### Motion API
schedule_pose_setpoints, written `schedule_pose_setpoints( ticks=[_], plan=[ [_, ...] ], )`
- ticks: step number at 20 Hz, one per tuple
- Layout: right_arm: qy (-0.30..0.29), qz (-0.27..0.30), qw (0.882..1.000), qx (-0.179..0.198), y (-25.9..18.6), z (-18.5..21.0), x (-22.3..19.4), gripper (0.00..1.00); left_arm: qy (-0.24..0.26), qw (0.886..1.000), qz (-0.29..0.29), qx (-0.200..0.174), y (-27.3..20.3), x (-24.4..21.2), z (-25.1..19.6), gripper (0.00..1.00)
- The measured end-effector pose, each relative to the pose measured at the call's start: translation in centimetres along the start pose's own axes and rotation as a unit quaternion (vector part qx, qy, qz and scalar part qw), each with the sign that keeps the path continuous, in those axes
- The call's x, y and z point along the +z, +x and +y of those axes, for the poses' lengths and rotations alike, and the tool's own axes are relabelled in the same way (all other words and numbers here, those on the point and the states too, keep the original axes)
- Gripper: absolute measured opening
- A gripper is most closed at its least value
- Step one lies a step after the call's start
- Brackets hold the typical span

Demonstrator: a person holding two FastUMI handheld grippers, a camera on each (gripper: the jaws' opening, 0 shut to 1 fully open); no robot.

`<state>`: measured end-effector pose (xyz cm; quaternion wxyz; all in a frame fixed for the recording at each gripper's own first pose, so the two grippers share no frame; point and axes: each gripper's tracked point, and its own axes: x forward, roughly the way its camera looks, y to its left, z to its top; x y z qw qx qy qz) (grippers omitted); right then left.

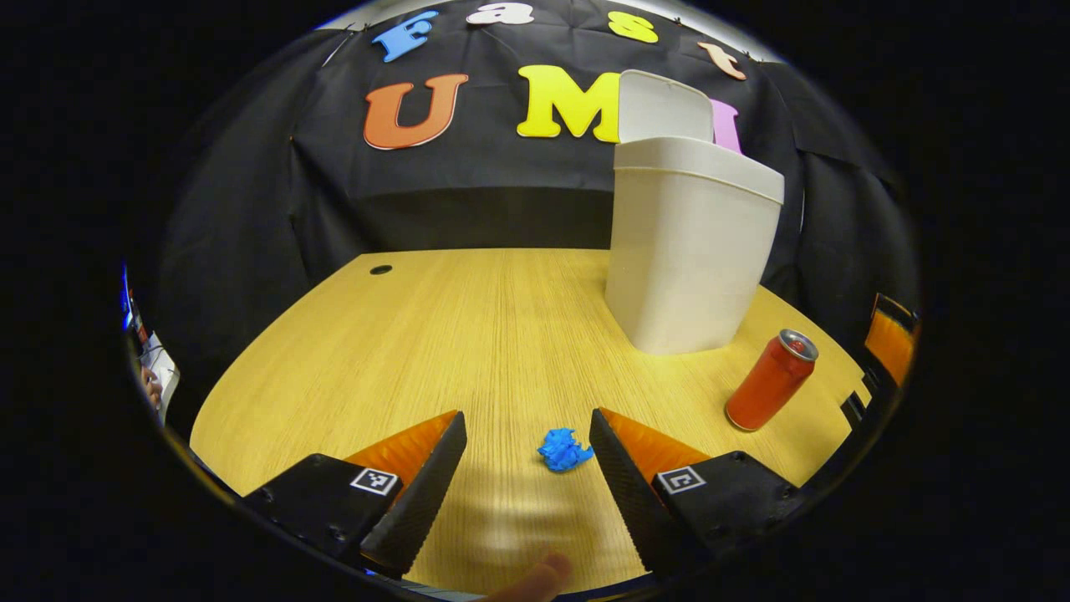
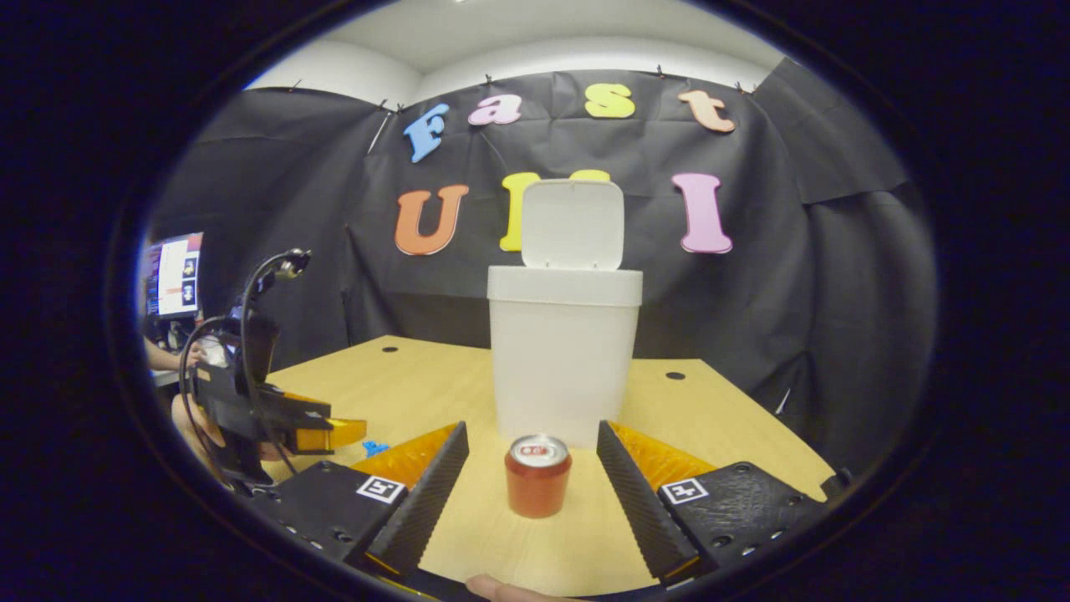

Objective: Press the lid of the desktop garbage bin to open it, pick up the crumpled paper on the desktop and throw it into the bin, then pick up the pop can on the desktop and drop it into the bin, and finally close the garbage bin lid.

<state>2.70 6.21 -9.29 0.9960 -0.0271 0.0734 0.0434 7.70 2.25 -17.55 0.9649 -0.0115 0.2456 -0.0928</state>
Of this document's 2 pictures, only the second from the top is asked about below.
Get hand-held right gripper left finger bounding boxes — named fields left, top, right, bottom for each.
left=251, top=421, right=471, bottom=579

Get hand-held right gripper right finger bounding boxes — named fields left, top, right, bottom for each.
left=596, top=420, right=828, bottom=586

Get red pop can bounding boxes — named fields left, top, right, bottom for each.
left=504, top=434, right=574, bottom=519

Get white desktop garbage bin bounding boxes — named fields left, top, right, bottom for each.
left=487, top=178, right=645, bottom=452

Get wooden desktop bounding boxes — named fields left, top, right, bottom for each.
left=263, top=334, right=837, bottom=597

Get computer monitor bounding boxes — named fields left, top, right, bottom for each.
left=144, top=232, right=204, bottom=320

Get black backdrop cloth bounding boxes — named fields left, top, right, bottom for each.
left=142, top=57, right=937, bottom=477

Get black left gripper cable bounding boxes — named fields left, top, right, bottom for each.
left=178, top=314, right=298, bottom=490

